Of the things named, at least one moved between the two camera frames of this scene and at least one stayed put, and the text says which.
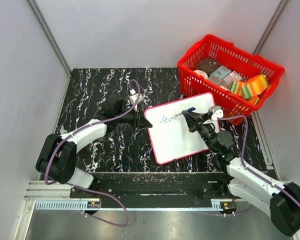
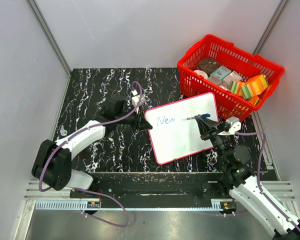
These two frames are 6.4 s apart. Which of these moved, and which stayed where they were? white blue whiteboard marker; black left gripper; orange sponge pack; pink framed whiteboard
Moved: white blue whiteboard marker
Stayed: black left gripper; pink framed whiteboard; orange sponge pack
